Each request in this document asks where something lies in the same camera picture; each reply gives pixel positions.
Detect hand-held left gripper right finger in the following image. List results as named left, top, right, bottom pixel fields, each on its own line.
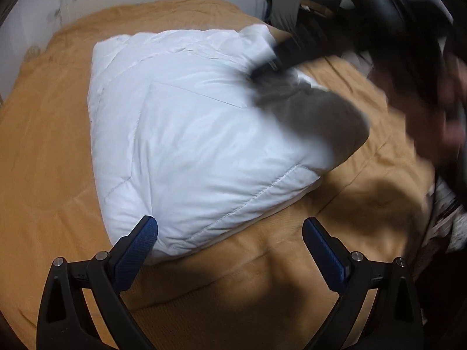
left=302, top=217, right=426, bottom=350

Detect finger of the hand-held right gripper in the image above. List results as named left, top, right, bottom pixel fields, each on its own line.
left=250, top=31, right=351, bottom=80

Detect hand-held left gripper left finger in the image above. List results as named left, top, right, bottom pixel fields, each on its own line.
left=36, top=215, right=159, bottom=350

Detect white puffer jacket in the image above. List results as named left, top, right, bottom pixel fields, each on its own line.
left=88, top=24, right=371, bottom=265

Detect grey bag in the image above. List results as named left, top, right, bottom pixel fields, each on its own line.
left=271, top=0, right=304, bottom=32

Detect black box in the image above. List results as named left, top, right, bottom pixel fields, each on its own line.
left=300, top=0, right=344, bottom=20

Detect patterned fabric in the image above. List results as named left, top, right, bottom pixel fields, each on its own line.
left=421, top=177, right=467, bottom=258

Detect tan bed blanket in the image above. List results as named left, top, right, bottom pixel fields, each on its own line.
left=0, top=0, right=438, bottom=350

